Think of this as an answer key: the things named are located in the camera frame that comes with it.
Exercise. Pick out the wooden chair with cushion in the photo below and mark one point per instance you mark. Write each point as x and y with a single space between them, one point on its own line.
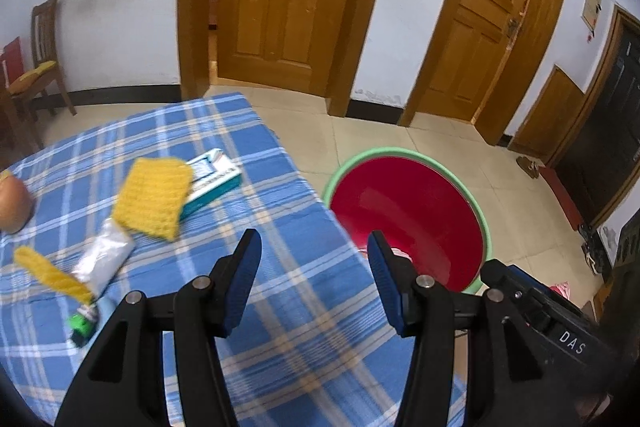
45 32

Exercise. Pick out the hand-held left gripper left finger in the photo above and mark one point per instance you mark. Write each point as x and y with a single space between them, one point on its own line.
242 287

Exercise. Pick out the pale red apple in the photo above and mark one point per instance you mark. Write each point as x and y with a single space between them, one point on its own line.
12 207

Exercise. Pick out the teal and white carton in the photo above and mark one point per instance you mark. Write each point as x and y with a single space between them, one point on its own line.
215 182

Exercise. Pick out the white paper ball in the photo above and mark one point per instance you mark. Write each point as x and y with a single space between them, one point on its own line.
401 254

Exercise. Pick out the black shoe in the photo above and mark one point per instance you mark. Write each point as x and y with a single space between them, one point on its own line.
594 249

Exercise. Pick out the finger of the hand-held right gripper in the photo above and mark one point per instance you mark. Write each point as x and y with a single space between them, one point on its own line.
512 274

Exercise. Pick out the red flat box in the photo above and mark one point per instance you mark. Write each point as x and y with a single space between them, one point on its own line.
11 59

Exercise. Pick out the silver tube with green cap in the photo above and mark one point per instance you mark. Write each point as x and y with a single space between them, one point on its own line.
102 257

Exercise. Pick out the narrow yellow foam net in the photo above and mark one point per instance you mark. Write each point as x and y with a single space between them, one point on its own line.
50 274

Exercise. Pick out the wall poster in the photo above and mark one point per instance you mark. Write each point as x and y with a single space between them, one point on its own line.
591 7

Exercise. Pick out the yellow seat cushion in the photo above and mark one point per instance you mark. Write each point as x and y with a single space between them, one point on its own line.
32 76

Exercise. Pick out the red floral bag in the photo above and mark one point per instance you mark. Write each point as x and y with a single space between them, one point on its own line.
561 292

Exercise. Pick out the black metal door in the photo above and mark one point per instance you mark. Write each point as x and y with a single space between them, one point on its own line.
610 132

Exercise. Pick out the blue plaid tablecloth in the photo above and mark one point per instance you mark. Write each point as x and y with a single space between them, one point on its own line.
280 187

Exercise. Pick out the red basin with green rim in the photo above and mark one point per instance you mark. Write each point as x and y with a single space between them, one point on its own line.
410 202

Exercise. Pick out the brown shoes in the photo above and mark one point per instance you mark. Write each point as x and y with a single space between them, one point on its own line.
529 167

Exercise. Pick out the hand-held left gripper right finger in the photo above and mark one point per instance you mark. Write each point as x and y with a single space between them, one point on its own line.
390 287

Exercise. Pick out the large yellow foam net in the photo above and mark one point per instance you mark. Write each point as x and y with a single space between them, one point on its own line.
150 197

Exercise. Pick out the red floor mat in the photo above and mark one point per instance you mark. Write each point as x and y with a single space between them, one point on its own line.
560 194

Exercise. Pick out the wooden wall panel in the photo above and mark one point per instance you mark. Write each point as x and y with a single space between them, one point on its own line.
550 117

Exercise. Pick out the wooden door frame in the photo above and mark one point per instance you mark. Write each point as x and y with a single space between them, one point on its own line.
550 32
192 7

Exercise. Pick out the low wooden chair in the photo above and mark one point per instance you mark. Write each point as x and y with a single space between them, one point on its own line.
20 117

